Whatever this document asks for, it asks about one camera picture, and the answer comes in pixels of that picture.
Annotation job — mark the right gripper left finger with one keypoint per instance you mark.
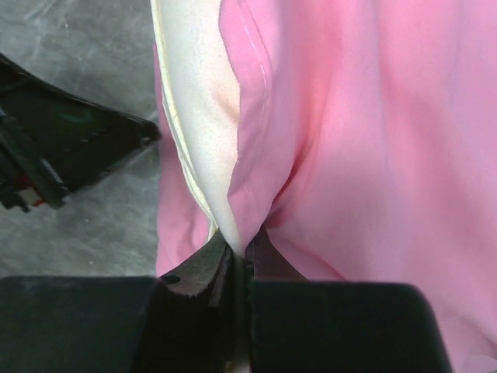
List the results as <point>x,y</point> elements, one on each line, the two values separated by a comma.
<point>183,321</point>

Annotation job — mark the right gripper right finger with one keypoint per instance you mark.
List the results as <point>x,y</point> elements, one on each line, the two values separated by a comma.
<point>303,326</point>

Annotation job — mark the pink pillowcase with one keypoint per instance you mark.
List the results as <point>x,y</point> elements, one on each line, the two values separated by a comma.
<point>366,148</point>

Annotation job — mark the cream pillow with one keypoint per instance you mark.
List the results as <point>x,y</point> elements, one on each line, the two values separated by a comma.
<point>201,100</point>

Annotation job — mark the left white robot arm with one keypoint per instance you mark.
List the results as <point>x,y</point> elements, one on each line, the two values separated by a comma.
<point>54,144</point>

